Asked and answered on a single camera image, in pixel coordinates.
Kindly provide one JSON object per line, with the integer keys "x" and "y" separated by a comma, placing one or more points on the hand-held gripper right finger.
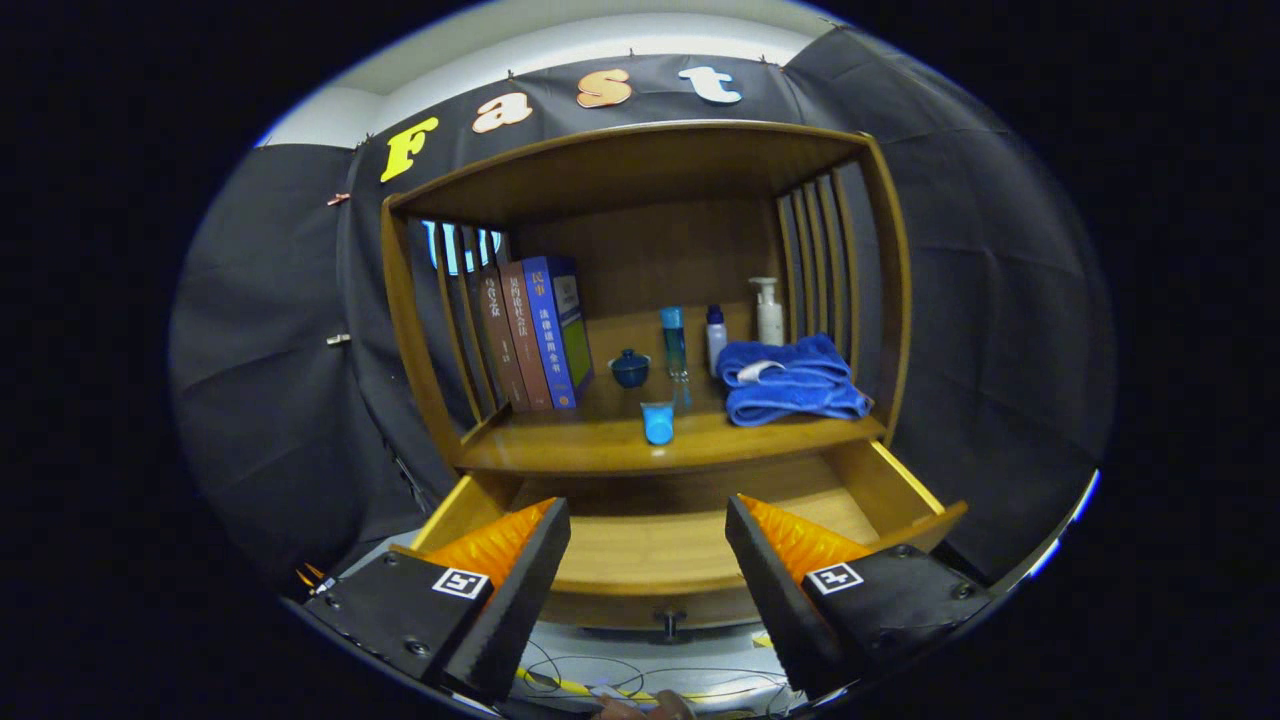
{"x": 775, "y": 600}

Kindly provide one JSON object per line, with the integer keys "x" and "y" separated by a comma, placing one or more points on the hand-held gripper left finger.
{"x": 515, "y": 605}

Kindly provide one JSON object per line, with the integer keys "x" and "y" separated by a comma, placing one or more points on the wooden drawer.
{"x": 640, "y": 550}

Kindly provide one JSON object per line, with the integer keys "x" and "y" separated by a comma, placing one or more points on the light blue tube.
{"x": 657, "y": 428}

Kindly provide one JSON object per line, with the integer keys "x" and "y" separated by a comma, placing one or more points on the wooden cabinet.
{"x": 650, "y": 250}

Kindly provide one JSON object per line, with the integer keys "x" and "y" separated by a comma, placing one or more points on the blue folded towel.
{"x": 800, "y": 385}

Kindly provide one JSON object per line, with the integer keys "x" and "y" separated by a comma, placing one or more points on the dark blue lidded teacup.
{"x": 630, "y": 372}

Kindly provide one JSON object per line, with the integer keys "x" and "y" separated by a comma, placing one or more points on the white bottle blue cap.
{"x": 716, "y": 345}

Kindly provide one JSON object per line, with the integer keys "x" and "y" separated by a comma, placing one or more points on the dark brown book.
{"x": 497, "y": 340}

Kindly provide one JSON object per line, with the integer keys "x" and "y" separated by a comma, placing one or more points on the reddish brown book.
{"x": 522, "y": 335}

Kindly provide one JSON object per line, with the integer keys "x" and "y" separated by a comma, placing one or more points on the blue book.
{"x": 550, "y": 335}

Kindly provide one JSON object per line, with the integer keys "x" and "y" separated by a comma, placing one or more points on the teal glass bottle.
{"x": 674, "y": 345}

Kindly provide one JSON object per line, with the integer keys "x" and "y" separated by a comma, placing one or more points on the white pump bottle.
{"x": 769, "y": 320}

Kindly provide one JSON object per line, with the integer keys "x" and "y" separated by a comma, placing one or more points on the black backdrop cloth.
{"x": 1000, "y": 300}

